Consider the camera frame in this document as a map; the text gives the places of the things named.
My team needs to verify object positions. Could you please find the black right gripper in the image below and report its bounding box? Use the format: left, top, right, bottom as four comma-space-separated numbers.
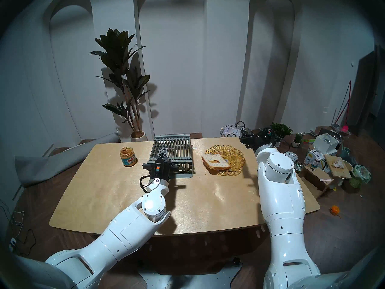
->
239, 127, 281, 150

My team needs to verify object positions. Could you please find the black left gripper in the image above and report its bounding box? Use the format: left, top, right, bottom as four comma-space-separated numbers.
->
142, 147, 178, 183

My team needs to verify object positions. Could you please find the amber glass plate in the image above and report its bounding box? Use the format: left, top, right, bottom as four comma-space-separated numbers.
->
202, 145, 246, 176

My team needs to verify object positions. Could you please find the peanut butter jar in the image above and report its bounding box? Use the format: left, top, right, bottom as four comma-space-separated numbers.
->
120, 147, 137, 168

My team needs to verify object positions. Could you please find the slice of white bread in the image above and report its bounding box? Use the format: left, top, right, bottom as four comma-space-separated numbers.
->
202, 154, 231, 171

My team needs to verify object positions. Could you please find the grey slatted cutlery rack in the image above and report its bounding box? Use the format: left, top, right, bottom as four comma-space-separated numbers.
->
147, 134, 194, 179

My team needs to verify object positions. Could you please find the small bushy potted plant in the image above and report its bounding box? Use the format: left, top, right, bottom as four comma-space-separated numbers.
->
270, 122, 293, 141

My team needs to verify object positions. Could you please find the white milk carton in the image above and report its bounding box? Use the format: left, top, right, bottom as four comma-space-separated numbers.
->
304, 149, 327, 168

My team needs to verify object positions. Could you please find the brown cardboard box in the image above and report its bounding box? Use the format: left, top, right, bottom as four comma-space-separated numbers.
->
300, 163, 334, 199

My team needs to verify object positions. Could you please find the white open box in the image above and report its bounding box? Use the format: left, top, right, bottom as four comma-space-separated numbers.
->
313, 133, 340, 156

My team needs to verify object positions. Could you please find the tall potted plant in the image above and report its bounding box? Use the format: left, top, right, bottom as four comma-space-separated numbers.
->
89, 29, 151, 142

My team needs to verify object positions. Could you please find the dark door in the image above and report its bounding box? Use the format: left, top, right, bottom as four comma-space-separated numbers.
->
355, 46, 385, 129

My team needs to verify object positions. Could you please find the wicker basket with handle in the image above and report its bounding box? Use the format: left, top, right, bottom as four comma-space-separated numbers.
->
220, 121, 252, 138

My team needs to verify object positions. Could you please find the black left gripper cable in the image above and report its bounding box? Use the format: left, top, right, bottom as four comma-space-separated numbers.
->
139, 175, 154, 194

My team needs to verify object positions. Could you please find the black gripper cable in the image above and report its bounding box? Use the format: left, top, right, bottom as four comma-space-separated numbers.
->
272, 136, 291, 155
139, 175, 154, 194

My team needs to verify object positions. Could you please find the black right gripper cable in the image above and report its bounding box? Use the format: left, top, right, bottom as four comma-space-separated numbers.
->
272, 136, 291, 155

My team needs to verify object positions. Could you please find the red handled pink broom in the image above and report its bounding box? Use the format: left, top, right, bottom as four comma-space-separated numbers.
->
331, 80, 352, 134

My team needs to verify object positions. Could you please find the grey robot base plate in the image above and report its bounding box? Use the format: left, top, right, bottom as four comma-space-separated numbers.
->
138, 257, 242, 289

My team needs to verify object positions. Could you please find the white floor cable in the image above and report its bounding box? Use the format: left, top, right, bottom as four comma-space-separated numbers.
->
9, 211, 26, 241

